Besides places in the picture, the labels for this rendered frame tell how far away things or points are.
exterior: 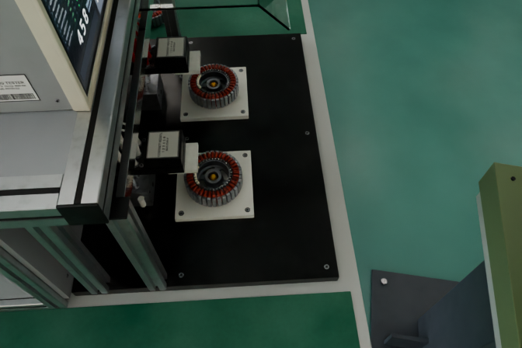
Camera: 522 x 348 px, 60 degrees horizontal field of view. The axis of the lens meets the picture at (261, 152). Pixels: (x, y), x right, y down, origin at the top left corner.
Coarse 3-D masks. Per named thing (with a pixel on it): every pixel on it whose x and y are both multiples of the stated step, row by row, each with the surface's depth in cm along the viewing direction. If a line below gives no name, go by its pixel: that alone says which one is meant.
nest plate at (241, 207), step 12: (240, 156) 93; (180, 180) 90; (180, 192) 88; (240, 192) 88; (252, 192) 89; (180, 204) 87; (192, 204) 87; (228, 204) 87; (240, 204) 87; (252, 204) 87; (180, 216) 86; (192, 216) 86; (204, 216) 86; (216, 216) 86; (228, 216) 86; (240, 216) 86; (252, 216) 86
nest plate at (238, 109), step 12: (240, 72) 107; (240, 84) 104; (240, 96) 102; (192, 108) 100; (204, 108) 100; (216, 108) 100; (228, 108) 100; (240, 108) 100; (192, 120) 100; (204, 120) 100
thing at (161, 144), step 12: (156, 132) 79; (168, 132) 79; (180, 132) 79; (144, 144) 81; (156, 144) 78; (168, 144) 78; (180, 144) 78; (192, 144) 83; (144, 156) 77; (156, 156) 76; (168, 156) 76; (180, 156) 77; (192, 156) 81; (144, 168) 78; (156, 168) 78; (168, 168) 78; (180, 168) 78; (192, 168) 80
